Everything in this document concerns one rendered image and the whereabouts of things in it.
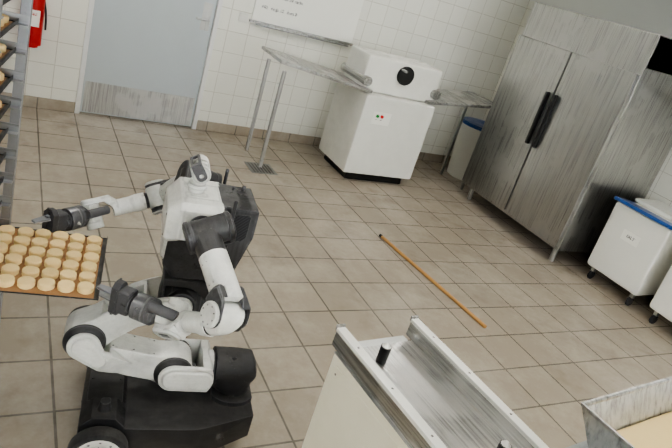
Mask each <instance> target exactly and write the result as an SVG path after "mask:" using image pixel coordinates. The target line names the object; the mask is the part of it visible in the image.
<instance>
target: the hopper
mask: <svg viewBox="0 0 672 448"><path fill-rule="evenodd" d="M581 407H582V411H583V418H584V425H585V431H586V438H587V444H588V448H672V376H670V377H667V378H663V379H660V380H656V381H653V382H649V383H646V384H643V385H639V386H636V387H632V388H629V389H625V390H622V391H618V392H615V393H612V394H608V395H605V396H601V397H598V398H594V399H591V400H587V401H584V402H581Z"/></svg>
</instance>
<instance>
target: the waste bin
mask: <svg viewBox="0 0 672 448"><path fill-rule="evenodd" d="M484 123H485V121H484V120H480V119H477V118H473V117H464V119H463V122H462V124H461V127H460V129H459V132H458V136H457V139H456V142H455V145H454V149H453V152H452V155H451V158H450V162H449V165H448V168H447V172H448V173H449V174H450V175H451V176H453V177H455V178H457V179H459V180H461V181H462V179H463V176H464V174H465V171H466V168H467V166H468V163H469V161H470V158H471V156H472V153H473V151H474V148H475V146H476V143H477V141H478V138H479V135H480V133H481V130H482V128H483V125H484Z"/></svg>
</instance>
